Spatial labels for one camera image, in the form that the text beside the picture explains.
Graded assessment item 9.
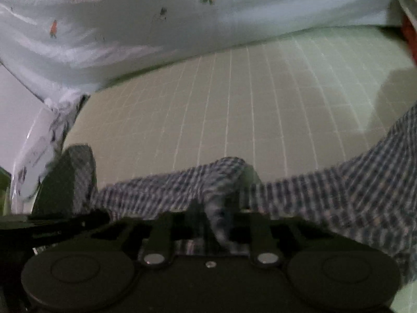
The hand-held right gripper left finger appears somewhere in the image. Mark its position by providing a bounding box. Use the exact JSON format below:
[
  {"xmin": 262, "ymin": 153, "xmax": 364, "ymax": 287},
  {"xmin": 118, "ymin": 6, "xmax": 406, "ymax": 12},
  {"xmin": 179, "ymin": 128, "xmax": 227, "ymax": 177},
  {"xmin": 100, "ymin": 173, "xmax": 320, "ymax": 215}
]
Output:
[{"xmin": 93, "ymin": 201, "xmax": 205, "ymax": 270}]

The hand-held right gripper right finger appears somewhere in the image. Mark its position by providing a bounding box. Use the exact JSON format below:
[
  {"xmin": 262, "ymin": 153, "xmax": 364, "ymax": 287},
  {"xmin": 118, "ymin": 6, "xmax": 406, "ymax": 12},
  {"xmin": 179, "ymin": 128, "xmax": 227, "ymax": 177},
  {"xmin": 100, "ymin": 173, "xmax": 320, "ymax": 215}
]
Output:
[{"xmin": 232, "ymin": 213, "xmax": 330, "ymax": 270}]

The blue checked shirt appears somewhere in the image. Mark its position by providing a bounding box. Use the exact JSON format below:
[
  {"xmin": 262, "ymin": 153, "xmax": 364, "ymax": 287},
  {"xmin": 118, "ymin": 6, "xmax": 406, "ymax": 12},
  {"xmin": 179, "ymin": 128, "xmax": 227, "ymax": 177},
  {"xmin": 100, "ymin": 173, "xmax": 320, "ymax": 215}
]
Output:
[{"xmin": 34, "ymin": 104, "xmax": 417, "ymax": 282}]

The green object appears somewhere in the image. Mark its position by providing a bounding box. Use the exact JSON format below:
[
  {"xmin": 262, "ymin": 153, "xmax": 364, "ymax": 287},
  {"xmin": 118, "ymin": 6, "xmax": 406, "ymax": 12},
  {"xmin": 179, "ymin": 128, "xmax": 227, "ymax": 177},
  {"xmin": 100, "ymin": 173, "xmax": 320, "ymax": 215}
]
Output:
[{"xmin": 0, "ymin": 166, "xmax": 14, "ymax": 216}]

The white grey printed cloth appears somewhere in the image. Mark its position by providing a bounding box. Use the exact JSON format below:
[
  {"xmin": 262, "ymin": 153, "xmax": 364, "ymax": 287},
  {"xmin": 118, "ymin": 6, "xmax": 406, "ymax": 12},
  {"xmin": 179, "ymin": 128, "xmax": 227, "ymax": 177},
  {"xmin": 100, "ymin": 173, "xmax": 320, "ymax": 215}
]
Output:
[{"xmin": 11, "ymin": 93, "xmax": 90, "ymax": 216}]

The green grid bed sheet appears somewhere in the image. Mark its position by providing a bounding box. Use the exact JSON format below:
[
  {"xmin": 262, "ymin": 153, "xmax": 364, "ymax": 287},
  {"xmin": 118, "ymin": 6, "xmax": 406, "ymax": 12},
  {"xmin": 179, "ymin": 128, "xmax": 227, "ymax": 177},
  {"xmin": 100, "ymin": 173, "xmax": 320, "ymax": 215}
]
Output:
[{"xmin": 63, "ymin": 26, "xmax": 417, "ymax": 313}]

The light blue carrot print quilt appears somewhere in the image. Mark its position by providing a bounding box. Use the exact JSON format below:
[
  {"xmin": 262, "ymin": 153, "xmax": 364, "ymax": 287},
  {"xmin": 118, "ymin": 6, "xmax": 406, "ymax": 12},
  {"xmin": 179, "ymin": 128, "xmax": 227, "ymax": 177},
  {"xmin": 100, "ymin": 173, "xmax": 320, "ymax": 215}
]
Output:
[{"xmin": 0, "ymin": 0, "xmax": 403, "ymax": 103}]

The red cloth item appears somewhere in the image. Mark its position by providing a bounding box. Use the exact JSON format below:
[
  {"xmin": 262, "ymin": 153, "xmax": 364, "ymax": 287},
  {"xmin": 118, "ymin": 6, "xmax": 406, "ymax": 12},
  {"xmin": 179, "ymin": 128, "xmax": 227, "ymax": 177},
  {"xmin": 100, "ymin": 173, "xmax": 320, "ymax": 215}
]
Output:
[{"xmin": 401, "ymin": 15, "xmax": 417, "ymax": 64}]

